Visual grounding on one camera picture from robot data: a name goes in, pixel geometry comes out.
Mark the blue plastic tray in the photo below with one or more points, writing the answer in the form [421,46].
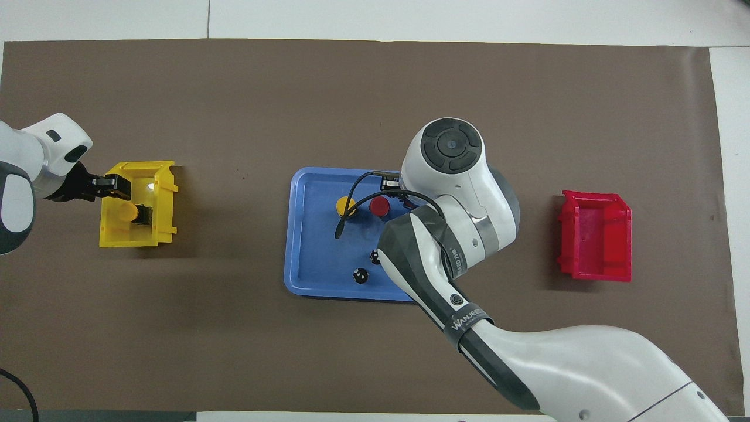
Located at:
[316,258]

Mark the red plastic bin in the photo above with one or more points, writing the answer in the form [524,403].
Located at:
[609,234]

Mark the brown table mat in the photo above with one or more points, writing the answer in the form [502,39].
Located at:
[234,105]

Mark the small black knob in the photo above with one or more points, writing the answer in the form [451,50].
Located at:
[374,257]
[360,275]

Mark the red push button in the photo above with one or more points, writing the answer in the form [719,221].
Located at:
[379,206]

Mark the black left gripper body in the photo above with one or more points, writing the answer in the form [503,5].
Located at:
[76,187]

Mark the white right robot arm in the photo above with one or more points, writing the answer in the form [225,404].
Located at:
[457,193]

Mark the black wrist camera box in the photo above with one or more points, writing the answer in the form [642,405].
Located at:
[391,181]

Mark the yellow push button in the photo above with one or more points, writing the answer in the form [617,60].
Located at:
[125,211]
[345,206]

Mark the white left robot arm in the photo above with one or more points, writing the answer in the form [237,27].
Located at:
[23,176]

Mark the yellow plastic bin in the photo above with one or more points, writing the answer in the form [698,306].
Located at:
[108,234]

